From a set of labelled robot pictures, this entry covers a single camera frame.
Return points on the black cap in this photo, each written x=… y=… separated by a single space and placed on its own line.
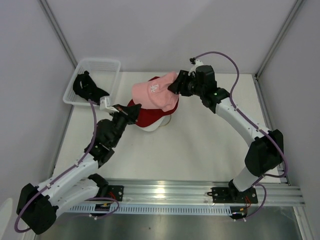
x=86 y=88

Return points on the pink cap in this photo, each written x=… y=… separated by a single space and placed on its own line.
x=154 y=94

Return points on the aluminium frame post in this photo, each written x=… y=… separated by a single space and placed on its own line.
x=280 y=36
x=51 y=18

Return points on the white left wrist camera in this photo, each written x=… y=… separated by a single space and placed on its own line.
x=105 y=105

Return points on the white perforated plastic basket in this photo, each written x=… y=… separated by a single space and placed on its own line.
x=104 y=72

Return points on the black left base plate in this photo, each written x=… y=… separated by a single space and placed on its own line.
x=112 y=191

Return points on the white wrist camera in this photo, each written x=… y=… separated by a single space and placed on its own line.
x=105 y=105
x=195 y=62

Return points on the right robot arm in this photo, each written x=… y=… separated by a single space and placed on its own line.
x=265 y=146

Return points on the aluminium mounting rail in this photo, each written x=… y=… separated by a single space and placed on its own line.
x=165 y=192

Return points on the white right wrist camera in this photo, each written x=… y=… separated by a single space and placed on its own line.
x=195 y=62

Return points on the white NY cap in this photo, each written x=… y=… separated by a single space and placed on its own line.
x=154 y=126

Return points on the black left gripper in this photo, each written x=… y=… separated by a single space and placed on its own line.
x=132 y=112

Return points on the right aluminium frame post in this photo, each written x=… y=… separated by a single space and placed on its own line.
x=280 y=36

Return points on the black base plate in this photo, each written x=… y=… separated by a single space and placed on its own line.
x=112 y=191
x=230 y=195

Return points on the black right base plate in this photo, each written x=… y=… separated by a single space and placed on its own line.
x=230 y=195

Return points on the white slotted cable duct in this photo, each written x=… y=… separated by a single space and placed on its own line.
x=197 y=210

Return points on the red cap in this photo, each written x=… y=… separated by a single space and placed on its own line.
x=149 y=116

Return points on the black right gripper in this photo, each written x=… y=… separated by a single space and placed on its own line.
x=176 y=87

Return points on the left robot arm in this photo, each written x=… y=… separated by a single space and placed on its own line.
x=40 y=205

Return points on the left aluminium frame post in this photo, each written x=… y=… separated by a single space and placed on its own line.
x=51 y=18

